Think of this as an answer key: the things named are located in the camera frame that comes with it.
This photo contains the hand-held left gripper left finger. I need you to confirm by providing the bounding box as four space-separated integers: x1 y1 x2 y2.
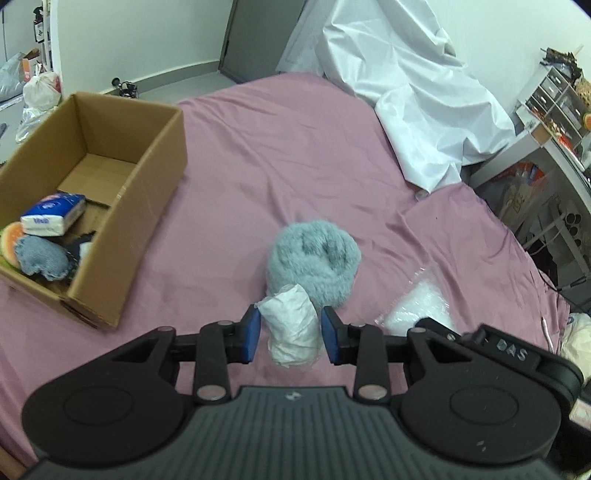
112 304 262 403

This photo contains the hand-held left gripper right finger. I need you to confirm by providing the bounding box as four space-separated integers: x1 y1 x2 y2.
321 305 468 403

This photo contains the white tissue pack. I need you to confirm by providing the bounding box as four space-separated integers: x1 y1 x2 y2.
255 284 324 369

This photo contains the clear bag of white stuffing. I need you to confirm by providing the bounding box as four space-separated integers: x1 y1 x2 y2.
375 263 458 339

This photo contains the brown cardboard box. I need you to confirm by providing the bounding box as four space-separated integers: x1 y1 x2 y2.
0 91 188 331

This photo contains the black lace cloth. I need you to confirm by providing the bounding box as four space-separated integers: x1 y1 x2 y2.
64 229 98 269

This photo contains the grey fuzzy cloth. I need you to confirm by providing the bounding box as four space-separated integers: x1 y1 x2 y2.
14 234 70 281

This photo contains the blue tissue pack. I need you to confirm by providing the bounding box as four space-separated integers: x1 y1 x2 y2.
20 193 88 239

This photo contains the burger plush toy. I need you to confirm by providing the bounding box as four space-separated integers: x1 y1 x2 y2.
0 222 25 269

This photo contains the cream pillow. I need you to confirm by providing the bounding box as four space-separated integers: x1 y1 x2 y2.
560 313 591 366

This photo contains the pink bed sheet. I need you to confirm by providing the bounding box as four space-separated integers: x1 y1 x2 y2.
0 71 572 462

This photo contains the white desk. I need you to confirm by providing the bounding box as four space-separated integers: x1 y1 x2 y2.
470 131 591 289

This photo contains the white dust cover sheet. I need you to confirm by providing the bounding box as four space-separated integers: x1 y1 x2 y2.
277 0 517 193

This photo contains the grey drawer organizer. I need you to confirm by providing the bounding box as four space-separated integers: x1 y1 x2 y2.
516 69 588 140

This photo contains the dark grey door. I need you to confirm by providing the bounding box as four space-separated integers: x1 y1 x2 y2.
221 0 306 85

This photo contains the clear plastic bag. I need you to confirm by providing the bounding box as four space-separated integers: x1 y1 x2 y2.
15 104 60 144

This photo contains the white plastic bag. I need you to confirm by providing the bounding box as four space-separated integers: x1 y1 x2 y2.
23 71 62 112

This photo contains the grey plastic bag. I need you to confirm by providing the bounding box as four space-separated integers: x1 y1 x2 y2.
0 52 25 101

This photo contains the white cable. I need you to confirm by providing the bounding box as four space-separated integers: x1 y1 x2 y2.
538 314 560 352

